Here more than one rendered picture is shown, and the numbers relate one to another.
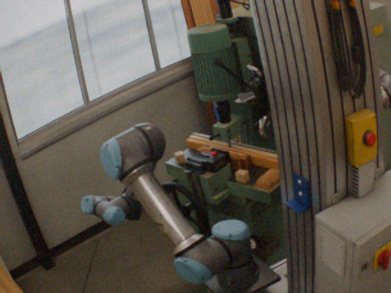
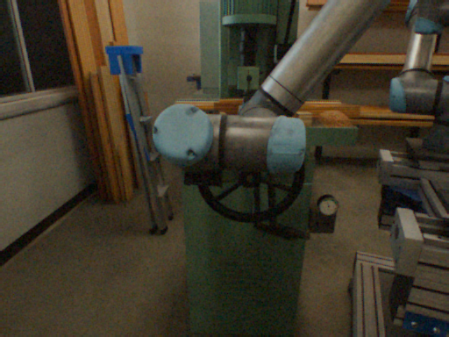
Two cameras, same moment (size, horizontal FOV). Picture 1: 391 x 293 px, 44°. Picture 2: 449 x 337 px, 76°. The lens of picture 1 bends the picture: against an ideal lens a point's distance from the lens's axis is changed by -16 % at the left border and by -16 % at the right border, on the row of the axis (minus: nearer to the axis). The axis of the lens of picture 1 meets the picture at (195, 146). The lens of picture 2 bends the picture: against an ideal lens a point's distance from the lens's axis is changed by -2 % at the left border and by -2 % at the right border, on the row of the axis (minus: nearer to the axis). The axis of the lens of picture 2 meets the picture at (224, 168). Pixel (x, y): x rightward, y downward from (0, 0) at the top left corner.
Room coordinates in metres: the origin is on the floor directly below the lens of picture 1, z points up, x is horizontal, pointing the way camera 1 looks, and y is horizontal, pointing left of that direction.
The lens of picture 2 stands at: (1.54, 0.68, 1.11)
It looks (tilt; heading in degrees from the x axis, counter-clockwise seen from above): 21 degrees down; 314
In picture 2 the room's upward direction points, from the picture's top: straight up
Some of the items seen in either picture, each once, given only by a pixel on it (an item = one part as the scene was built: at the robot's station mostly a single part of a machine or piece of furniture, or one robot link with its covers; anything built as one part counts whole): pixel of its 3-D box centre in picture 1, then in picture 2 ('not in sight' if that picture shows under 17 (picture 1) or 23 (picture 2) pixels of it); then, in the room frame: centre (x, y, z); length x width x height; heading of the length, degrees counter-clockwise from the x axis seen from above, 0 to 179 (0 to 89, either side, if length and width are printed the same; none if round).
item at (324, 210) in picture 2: (253, 243); (326, 206); (1.87, -0.16, 0.65); 0.06 x 0.04 x 0.08; 41
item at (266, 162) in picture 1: (243, 156); (265, 111); (2.16, -0.19, 0.92); 0.67 x 0.02 x 0.04; 41
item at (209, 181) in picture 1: (208, 176); not in sight; (2.05, -0.03, 0.92); 0.15 x 0.13 x 0.09; 41
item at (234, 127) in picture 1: (231, 129); (247, 79); (2.22, -0.16, 1.03); 0.14 x 0.07 x 0.09; 131
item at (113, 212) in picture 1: (113, 211); (260, 140); (1.78, 0.35, 0.99); 0.11 x 0.11 x 0.08; 39
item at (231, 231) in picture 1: (231, 242); not in sight; (1.45, -0.05, 0.98); 0.13 x 0.12 x 0.14; 129
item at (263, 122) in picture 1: (268, 125); not in sight; (2.20, -0.33, 1.02); 0.12 x 0.03 x 0.12; 131
